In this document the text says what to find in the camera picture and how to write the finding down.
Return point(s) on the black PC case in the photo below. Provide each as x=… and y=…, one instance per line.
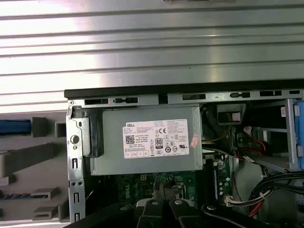
x=142, y=91

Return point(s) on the grey power supply unit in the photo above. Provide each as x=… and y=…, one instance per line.
x=111, y=142

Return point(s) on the installed RAM stick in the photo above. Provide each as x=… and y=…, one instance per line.
x=216, y=183

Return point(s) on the green motherboard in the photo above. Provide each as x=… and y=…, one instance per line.
x=142, y=181

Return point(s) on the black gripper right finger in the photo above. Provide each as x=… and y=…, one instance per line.
x=180, y=211

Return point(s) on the spare RAM stick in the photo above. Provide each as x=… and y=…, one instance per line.
x=16, y=196

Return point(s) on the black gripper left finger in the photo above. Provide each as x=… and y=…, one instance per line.
x=149, y=213

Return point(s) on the hard disk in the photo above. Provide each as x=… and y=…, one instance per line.
x=14, y=127

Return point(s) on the blue drive cage latch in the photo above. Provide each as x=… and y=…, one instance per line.
x=299, y=133

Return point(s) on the grey parts rack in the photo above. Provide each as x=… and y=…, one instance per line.
x=23, y=154

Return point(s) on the metal optical drive cage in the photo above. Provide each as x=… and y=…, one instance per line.
x=289, y=133

